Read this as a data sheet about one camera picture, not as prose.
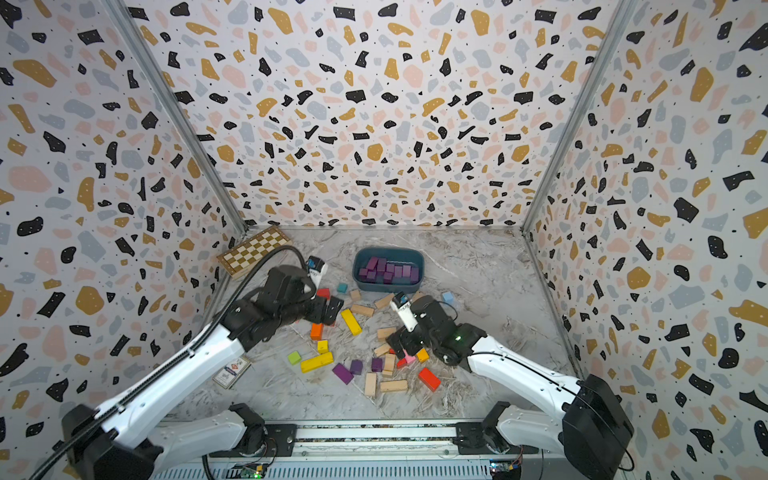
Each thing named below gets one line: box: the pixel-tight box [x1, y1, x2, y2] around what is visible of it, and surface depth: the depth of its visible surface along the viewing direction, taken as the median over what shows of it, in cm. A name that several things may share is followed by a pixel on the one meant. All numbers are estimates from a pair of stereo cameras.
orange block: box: [310, 323, 323, 341], surface depth 94 cm
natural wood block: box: [380, 380, 408, 392], surface depth 84 cm
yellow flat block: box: [301, 352, 334, 373], surface depth 87 cm
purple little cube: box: [350, 359, 363, 375], surface depth 87 cm
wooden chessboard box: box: [216, 225, 293, 280], surface depth 112 cm
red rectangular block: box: [418, 367, 441, 392], surface depth 85 cm
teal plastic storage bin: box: [352, 247, 425, 294], surface depth 108 cm
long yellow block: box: [341, 308, 363, 336], surface depth 96 cm
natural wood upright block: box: [365, 372, 377, 397], surface depth 84 cm
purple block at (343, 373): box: [332, 362, 354, 385], surface depth 87 cm
